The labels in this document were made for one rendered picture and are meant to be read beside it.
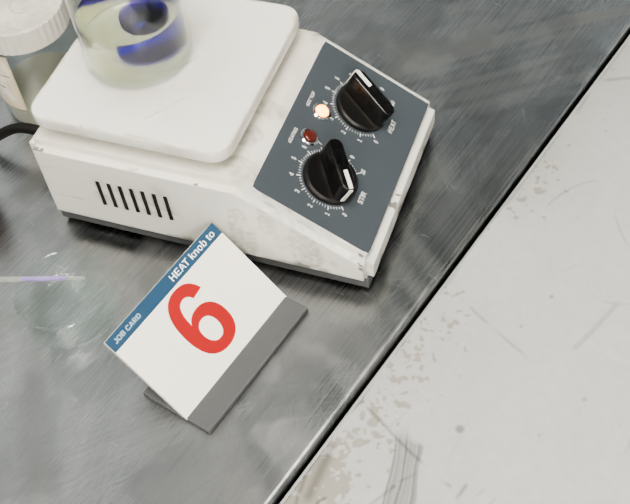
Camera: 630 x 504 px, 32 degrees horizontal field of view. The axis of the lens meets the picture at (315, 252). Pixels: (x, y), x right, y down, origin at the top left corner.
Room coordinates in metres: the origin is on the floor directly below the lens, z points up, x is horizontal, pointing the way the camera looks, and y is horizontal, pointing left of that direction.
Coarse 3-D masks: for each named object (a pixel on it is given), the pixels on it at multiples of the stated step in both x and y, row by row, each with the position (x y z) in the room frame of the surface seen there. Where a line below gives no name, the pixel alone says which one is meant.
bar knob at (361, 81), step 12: (360, 72) 0.45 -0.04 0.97; (348, 84) 0.45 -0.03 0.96; (360, 84) 0.44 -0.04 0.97; (372, 84) 0.45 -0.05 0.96; (348, 96) 0.45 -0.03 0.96; (360, 96) 0.44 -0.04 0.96; (372, 96) 0.44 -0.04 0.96; (384, 96) 0.44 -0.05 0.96; (348, 108) 0.44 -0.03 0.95; (360, 108) 0.44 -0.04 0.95; (372, 108) 0.43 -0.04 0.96; (384, 108) 0.43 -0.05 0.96; (348, 120) 0.43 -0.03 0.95; (360, 120) 0.43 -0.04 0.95; (372, 120) 0.43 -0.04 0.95; (384, 120) 0.43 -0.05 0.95
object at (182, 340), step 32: (224, 256) 0.37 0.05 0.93; (192, 288) 0.35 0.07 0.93; (224, 288) 0.35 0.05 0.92; (256, 288) 0.35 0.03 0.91; (160, 320) 0.33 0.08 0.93; (192, 320) 0.33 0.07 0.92; (224, 320) 0.33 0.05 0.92; (128, 352) 0.31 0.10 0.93; (160, 352) 0.31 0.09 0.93; (192, 352) 0.32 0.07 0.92; (224, 352) 0.32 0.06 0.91; (160, 384) 0.30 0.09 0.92; (192, 384) 0.30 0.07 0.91
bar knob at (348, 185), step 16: (336, 144) 0.40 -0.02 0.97; (320, 160) 0.40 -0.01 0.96; (336, 160) 0.39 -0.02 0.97; (304, 176) 0.39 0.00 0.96; (320, 176) 0.39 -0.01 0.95; (336, 176) 0.38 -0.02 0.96; (352, 176) 0.38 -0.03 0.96; (320, 192) 0.38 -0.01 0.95; (336, 192) 0.38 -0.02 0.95; (352, 192) 0.39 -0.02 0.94
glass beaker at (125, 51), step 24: (72, 0) 0.45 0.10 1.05; (96, 0) 0.44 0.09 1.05; (120, 0) 0.44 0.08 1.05; (144, 0) 0.45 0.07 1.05; (168, 0) 0.45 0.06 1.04; (96, 24) 0.44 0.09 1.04; (120, 24) 0.44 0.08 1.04; (144, 24) 0.44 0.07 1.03; (168, 24) 0.45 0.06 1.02; (96, 48) 0.45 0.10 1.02; (120, 48) 0.44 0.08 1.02; (144, 48) 0.44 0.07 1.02; (168, 48) 0.45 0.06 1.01; (96, 72) 0.45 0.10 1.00; (120, 72) 0.44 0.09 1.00; (144, 72) 0.44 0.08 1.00; (168, 72) 0.45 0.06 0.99
